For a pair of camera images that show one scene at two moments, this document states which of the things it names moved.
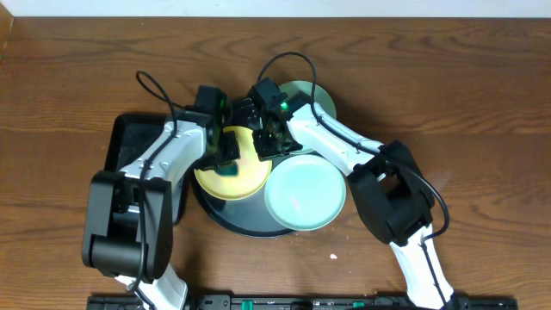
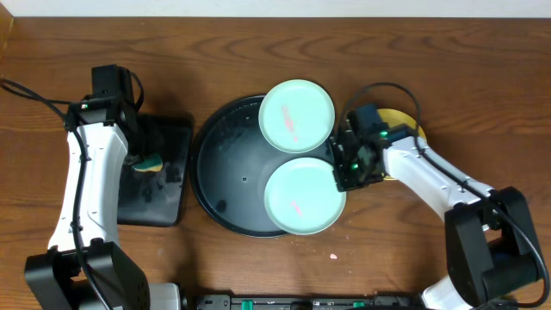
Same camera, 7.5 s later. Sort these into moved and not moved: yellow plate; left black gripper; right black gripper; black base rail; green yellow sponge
Moved: green yellow sponge; yellow plate; left black gripper; right black gripper
Not moved: black base rail
